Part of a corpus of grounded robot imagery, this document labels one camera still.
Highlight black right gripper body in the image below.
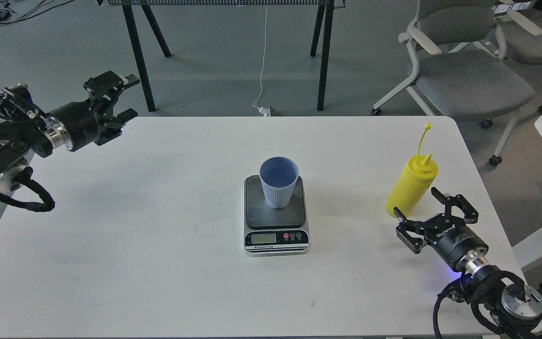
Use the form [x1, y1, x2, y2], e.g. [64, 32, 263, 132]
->
[424, 215, 489, 272]

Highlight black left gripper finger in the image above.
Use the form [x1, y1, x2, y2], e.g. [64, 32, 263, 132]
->
[96, 109, 138, 146]
[83, 71, 140, 106]

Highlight yellow squeeze bottle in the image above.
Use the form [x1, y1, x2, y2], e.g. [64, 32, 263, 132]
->
[385, 123, 438, 217]

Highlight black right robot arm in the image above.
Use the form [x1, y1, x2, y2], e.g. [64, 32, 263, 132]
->
[394, 187, 542, 339]

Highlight grey office chair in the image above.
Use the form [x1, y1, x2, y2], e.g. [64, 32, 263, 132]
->
[372, 0, 535, 167]
[494, 0, 542, 113]

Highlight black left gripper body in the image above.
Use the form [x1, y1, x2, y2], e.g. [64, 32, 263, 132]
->
[45, 99, 112, 152]

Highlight blue plastic cup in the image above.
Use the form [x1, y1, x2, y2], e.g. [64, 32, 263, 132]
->
[259, 157, 299, 209]

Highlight silver digital kitchen scale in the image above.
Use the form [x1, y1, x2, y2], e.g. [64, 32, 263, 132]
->
[243, 175, 310, 256]

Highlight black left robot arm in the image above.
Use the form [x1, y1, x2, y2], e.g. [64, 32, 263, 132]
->
[0, 71, 140, 212]

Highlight black metal table frame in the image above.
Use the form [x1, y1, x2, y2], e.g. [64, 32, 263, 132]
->
[96, 0, 346, 113]

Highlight white hanging cable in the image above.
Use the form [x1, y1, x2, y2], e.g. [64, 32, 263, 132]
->
[252, 5, 281, 117]

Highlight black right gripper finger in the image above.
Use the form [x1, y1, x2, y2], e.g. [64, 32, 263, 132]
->
[393, 207, 436, 255]
[430, 187, 479, 229]

